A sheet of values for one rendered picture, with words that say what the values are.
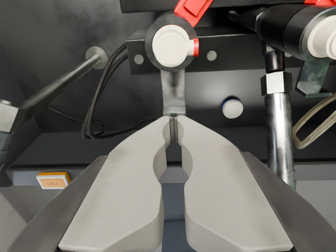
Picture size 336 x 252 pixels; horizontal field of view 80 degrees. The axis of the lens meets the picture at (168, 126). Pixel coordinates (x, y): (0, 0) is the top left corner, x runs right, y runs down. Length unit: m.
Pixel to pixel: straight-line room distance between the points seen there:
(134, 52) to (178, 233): 0.59
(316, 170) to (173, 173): 0.24
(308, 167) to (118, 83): 0.37
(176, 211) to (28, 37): 0.60
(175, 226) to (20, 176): 0.47
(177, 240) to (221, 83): 0.49
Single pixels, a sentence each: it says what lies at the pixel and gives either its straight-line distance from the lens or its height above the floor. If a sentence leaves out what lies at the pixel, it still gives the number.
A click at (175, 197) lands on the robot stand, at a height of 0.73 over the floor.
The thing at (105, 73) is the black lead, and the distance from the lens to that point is 0.23.
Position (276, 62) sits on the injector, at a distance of 0.18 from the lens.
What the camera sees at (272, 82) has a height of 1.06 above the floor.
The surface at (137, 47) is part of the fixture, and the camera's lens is 0.23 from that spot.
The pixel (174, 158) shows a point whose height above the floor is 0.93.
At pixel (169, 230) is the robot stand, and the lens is 0.73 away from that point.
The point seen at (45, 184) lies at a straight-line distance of 0.43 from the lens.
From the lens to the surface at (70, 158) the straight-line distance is 0.42.
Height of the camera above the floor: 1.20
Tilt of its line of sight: 58 degrees down
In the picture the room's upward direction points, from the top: 177 degrees counter-clockwise
